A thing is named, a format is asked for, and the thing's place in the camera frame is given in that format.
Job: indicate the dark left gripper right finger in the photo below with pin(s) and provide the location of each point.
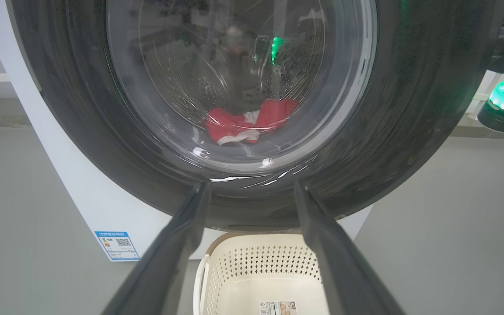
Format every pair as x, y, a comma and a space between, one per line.
344, 280

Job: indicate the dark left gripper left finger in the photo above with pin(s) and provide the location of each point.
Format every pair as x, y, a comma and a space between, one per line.
164, 271

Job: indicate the black round glass machine door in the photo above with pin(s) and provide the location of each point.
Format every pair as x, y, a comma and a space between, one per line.
409, 109

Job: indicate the red and white garment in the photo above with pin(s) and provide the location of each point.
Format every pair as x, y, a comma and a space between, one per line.
230, 127

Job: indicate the white basket label sticker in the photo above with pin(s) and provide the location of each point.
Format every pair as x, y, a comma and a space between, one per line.
278, 308

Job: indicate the cream laundry basket brown rim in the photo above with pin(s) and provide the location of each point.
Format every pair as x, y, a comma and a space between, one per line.
269, 271

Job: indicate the blue energy label sticker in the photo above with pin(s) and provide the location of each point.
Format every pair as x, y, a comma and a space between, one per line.
117, 246

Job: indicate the perforated steel drum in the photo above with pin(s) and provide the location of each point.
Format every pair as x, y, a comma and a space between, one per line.
182, 65

